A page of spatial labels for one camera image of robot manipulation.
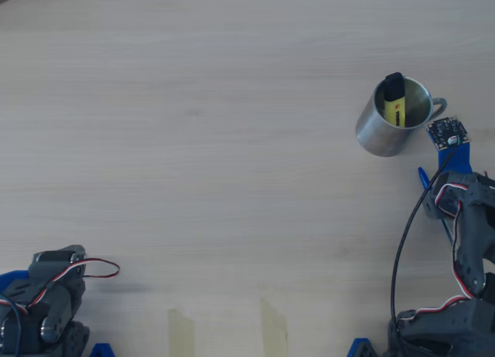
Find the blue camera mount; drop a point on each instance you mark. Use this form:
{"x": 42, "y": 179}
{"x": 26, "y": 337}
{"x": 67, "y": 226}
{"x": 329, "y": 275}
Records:
{"x": 458, "y": 160}

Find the black camera circuit board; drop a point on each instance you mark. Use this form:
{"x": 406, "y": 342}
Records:
{"x": 446, "y": 131}

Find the yellow highlighter black cap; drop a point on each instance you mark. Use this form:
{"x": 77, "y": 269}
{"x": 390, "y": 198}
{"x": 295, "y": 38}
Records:
{"x": 396, "y": 109}

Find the long clear tape strip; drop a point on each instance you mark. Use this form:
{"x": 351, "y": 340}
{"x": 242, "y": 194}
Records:
{"x": 274, "y": 330}

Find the blue idle arm base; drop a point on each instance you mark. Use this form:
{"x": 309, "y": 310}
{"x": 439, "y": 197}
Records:
{"x": 11, "y": 277}

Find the blue cap ballpoint pen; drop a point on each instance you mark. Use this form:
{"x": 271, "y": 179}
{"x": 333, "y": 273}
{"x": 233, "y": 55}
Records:
{"x": 423, "y": 177}

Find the silver metal cup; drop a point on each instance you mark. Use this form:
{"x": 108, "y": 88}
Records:
{"x": 375, "y": 137}

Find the short clear tape strip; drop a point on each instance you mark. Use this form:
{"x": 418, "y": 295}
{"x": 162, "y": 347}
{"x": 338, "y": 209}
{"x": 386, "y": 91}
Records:
{"x": 181, "y": 334}

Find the grey idle robot arm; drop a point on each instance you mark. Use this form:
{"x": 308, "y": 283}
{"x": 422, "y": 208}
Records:
{"x": 54, "y": 295}

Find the blue working arm base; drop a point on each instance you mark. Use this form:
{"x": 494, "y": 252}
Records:
{"x": 359, "y": 349}

